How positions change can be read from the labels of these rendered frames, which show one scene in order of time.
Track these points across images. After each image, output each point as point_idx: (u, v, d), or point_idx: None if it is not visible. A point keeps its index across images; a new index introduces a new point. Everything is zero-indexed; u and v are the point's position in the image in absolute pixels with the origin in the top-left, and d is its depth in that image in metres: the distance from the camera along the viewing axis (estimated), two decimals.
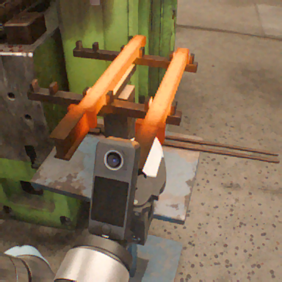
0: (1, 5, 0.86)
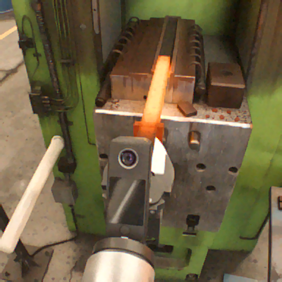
0: (194, 53, 0.72)
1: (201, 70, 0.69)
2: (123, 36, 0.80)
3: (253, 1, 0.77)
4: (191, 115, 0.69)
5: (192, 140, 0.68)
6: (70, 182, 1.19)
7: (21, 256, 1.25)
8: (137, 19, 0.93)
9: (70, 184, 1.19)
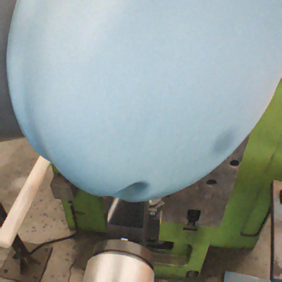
0: None
1: None
2: None
3: None
4: None
5: None
6: None
7: (20, 253, 1.24)
8: None
9: (69, 180, 1.18)
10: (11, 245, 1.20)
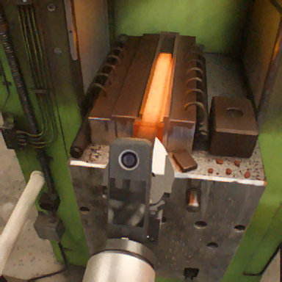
0: (195, 88, 0.57)
1: (203, 112, 0.55)
2: (106, 62, 0.65)
3: (268, 19, 0.62)
4: (189, 170, 0.55)
5: (191, 203, 0.53)
6: (55, 218, 1.04)
7: None
8: (127, 37, 0.79)
9: (53, 220, 1.04)
10: None
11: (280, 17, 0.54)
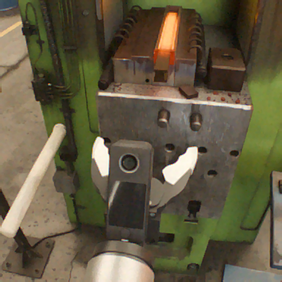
0: (195, 37, 0.72)
1: (202, 53, 0.70)
2: (125, 22, 0.80)
3: None
4: (192, 98, 0.70)
5: (194, 122, 0.69)
6: (72, 171, 1.20)
7: (23, 247, 1.26)
8: (139, 8, 0.94)
9: (71, 173, 1.19)
10: (14, 239, 1.22)
11: None
